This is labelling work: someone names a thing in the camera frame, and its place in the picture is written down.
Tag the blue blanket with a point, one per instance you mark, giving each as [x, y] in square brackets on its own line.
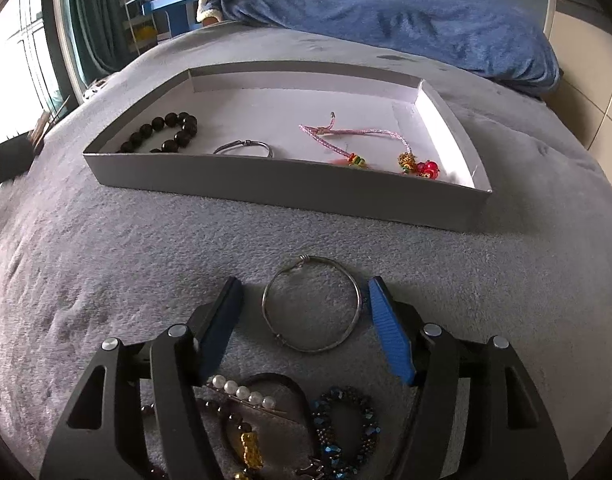
[489, 38]

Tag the grey bed sheet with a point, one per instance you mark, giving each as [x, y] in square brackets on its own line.
[80, 261]

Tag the white shelf rack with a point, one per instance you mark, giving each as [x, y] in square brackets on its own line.
[139, 28]

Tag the pearl bar hair clip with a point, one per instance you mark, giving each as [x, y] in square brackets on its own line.
[239, 393]

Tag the green curtain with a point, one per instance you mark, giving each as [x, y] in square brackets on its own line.
[86, 43]

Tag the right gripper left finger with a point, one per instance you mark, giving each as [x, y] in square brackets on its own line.
[218, 327]

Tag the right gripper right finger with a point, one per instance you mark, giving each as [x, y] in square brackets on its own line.
[395, 342]

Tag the grey cardboard box lid tray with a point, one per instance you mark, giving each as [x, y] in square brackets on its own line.
[347, 139]

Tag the bright window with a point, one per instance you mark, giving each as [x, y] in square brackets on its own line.
[28, 84]

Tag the silver bangle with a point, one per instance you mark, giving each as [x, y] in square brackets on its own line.
[312, 305]
[259, 147]

